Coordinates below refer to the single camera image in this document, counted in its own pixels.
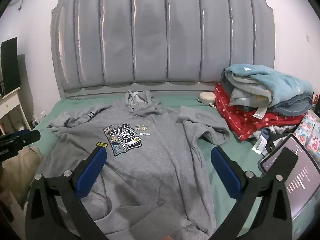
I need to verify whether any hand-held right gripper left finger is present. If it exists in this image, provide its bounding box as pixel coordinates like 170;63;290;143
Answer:
26;145;110;240

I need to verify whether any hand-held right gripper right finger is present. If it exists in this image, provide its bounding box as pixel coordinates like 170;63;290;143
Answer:
211;146;293;240

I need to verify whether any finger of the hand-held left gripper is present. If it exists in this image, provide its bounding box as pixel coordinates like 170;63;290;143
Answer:
11;129;41;147

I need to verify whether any grey printed hoodie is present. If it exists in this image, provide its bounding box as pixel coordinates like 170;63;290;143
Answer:
35;90;230;240

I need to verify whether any white side table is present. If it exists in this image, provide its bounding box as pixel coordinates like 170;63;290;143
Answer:
0;86;28;135

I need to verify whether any white grey garment with tag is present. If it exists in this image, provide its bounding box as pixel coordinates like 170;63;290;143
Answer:
251;126;295;155

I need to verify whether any red dotted garment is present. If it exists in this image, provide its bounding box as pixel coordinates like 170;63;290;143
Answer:
214;82;307;140

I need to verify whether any round white container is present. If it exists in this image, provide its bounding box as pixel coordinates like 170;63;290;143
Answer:
199;92;216;105

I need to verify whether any tablet with lit screen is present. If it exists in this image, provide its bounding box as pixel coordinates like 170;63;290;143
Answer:
260;133;320;220

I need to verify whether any floral print cloth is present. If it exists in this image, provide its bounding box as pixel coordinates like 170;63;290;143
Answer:
294;110;320;153

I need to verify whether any teal fleece blanket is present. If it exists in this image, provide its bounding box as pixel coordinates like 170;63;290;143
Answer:
221;64;314;117

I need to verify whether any grey padded headboard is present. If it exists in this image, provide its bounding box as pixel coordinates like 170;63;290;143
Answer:
51;0;277;100

